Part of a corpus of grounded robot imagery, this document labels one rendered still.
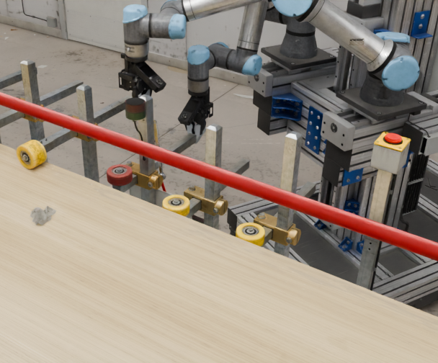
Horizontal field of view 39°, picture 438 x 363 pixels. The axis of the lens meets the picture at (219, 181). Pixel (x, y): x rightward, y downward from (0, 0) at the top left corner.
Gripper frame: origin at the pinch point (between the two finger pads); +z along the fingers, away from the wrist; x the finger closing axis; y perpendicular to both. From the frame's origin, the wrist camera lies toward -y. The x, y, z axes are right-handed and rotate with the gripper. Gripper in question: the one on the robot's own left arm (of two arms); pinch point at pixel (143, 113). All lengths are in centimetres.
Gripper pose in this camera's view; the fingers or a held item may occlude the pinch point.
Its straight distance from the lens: 211.9
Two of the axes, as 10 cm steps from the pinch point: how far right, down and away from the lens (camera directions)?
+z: -0.3, 8.5, 5.3
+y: -8.5, -3.0, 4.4
